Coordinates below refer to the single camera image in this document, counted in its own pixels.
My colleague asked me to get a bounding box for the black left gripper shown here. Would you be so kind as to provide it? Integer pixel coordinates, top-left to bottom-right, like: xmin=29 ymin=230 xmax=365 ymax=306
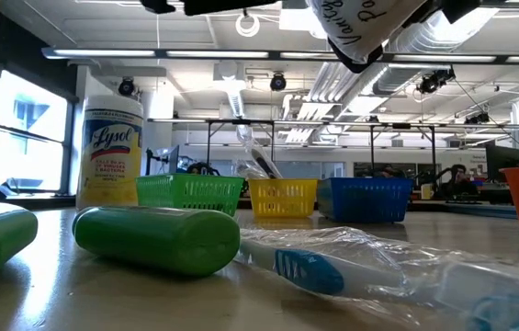
xmin=326 ymin=0 xmax=485 ymax=75

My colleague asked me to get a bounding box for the clear bag of white cotton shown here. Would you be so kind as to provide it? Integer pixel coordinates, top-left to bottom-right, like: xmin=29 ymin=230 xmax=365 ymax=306
xmin=305 ymin=0 xmax=431 ymax=66

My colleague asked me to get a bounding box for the bagged blue white toothbrush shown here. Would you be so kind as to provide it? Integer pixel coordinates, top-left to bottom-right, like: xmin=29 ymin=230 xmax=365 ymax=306
xmin=233 ymin=225 xmax=519 ymax=331

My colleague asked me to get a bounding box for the white ceiling conduit bundle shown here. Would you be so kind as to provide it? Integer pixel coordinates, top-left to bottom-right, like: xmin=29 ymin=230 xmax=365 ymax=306
xmin=281 ymin=59 xmax=391 ymax=144

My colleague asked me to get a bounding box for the blue plastic basket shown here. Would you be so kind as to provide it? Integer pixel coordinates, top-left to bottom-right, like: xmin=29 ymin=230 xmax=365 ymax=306
xmin=316 ymin=177 xmax=414 ymax=224

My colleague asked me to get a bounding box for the yellow plastic basket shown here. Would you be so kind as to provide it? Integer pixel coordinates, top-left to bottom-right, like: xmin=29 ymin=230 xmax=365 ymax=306
xmin=247 ymin=177 xmax=321 ymax=219

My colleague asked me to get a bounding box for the person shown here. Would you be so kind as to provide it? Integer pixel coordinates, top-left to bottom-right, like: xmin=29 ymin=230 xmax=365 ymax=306
xmin=440 ymin=163 xmax=480 ymax=200

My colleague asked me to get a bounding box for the black monitor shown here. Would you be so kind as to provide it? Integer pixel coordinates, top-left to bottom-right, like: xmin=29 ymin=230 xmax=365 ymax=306
xmin=484 ymin=144 xmax=519 ymax=183

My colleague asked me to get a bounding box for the green plastic basket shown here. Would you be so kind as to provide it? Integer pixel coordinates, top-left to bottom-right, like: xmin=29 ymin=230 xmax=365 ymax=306
xmin=135 ymin=173 xmax=245 ymax=217

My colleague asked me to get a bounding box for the Lysol wipes canister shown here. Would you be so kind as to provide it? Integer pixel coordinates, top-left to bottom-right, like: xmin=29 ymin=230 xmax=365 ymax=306
xmin=75 ymin=94 xmax=145 ymax=211

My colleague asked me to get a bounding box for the window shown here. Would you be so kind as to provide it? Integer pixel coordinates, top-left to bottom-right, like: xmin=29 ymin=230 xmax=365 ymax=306
xmin=0 ymin=68 xmax=76 ymax=197

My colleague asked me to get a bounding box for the silver air duct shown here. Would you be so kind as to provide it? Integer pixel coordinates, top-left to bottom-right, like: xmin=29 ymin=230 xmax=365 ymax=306
xmin=371 ymin=0 xmax=502 ymax=96

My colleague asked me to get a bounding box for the black hanging camera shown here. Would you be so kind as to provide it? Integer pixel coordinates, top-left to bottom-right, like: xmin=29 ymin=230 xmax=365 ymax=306
xmin=118 ymin=76 xmax=137 ymax=97
xmin=464 ymin=112 xmax=491 ymax=125
xmin=417 ymin=67 xmax=457 ymax=96
xmin=269 ymin=72 xmax=288 ymax=92

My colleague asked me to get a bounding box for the white coiled cable loop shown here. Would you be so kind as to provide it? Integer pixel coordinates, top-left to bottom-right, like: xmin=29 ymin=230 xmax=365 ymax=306
xmin=234 ymin=12 xmax=261 ymax=38

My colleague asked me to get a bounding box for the black background station frame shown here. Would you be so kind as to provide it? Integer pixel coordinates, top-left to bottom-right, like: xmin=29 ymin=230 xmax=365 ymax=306
xmin=147 ymin=118 xmax=439 ymax=178

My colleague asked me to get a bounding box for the black aluminium table frame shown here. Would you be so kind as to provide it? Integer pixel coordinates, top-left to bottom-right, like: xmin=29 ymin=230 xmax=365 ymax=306
xmin=4 ymin=195 xmax=519 ymax=221

